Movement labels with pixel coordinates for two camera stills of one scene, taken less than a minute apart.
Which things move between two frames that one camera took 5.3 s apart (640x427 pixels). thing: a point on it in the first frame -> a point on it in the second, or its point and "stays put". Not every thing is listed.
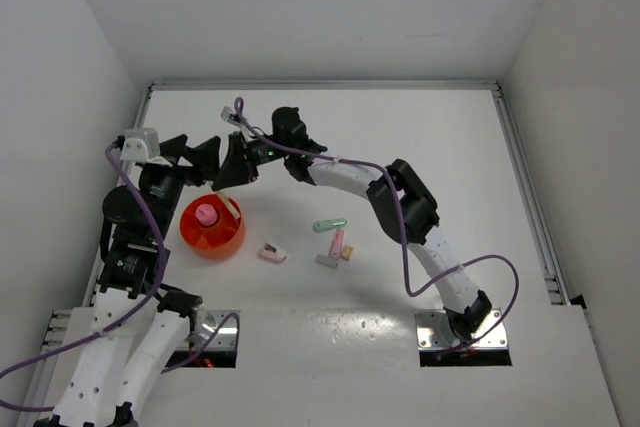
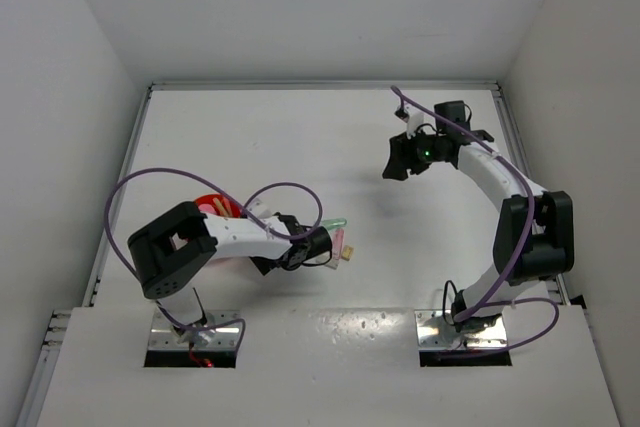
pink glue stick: x=206 y=214 stays put
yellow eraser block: x=347 y=252 stays put
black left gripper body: x=164 y=177 -> x=292 y=266
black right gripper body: x=259 y=153 -> x=426 y=152
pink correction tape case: x=337 y=243 stays put
